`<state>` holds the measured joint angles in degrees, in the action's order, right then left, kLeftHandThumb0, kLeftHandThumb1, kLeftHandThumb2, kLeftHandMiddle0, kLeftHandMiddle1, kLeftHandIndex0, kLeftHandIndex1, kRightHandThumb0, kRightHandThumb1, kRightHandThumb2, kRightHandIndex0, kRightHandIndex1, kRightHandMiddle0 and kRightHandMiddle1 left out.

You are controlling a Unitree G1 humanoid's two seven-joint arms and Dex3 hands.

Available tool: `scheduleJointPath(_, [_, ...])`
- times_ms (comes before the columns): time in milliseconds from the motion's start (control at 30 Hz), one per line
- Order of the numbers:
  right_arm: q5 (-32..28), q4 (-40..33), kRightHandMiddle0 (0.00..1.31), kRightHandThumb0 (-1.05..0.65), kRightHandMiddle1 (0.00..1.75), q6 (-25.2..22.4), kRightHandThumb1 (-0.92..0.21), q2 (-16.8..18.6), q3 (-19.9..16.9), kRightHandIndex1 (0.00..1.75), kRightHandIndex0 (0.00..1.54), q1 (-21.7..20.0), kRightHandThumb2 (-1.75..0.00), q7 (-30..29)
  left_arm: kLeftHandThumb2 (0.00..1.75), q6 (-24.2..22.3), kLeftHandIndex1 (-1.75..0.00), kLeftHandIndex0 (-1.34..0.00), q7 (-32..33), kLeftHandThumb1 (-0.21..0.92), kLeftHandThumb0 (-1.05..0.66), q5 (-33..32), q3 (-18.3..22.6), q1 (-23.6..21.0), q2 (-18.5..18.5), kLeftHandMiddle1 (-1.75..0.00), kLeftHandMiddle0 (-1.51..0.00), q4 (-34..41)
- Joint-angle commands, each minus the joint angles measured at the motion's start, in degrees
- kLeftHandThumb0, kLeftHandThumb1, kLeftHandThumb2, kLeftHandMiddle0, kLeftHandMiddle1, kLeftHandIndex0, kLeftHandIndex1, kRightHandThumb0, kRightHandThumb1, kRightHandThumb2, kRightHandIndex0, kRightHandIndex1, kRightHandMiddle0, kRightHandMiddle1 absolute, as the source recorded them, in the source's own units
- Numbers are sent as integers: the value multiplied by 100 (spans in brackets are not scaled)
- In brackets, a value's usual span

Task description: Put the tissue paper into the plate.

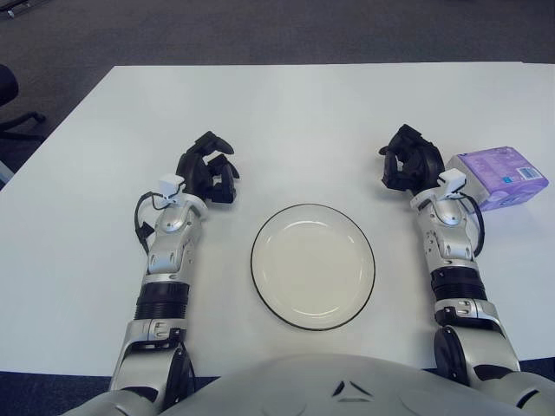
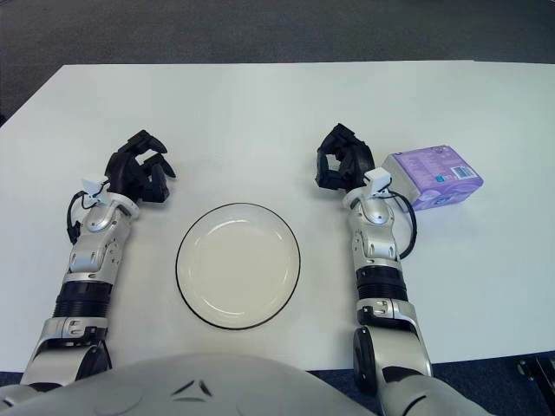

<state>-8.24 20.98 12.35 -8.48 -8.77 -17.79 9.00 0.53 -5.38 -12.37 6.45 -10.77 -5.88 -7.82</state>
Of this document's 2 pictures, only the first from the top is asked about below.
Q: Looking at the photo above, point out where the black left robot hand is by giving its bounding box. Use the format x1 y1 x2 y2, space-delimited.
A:
175 129 242 205

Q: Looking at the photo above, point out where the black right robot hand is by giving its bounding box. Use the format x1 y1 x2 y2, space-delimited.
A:
377 124 446 195

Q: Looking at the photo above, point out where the purple tissue paper pack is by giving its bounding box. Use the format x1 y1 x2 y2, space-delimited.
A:
446 146 549 213

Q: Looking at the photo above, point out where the white plate with black rim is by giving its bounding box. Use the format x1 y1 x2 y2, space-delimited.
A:
250 203 375 333

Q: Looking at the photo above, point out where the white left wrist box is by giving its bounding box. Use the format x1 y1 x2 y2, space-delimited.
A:
158 173 186 201

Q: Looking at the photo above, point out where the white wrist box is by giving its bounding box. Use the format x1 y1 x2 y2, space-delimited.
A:
158 173 186 201
437 169 466 198

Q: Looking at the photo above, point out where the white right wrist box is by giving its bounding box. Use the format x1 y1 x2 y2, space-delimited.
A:
437 169 466 198

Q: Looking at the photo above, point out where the black office chair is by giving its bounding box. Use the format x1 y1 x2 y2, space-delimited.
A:
0 63 47 142

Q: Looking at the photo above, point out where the grey robot torso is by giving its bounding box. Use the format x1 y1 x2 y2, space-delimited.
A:
75 353 555 416

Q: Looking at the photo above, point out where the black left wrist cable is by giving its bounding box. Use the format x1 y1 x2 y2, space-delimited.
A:
134 190 174 253

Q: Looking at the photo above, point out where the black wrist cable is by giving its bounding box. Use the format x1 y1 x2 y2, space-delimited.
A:
134 190 174 253
459 192 486 257

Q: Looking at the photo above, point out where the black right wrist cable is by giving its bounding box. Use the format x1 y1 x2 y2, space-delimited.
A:
459 192 486 257

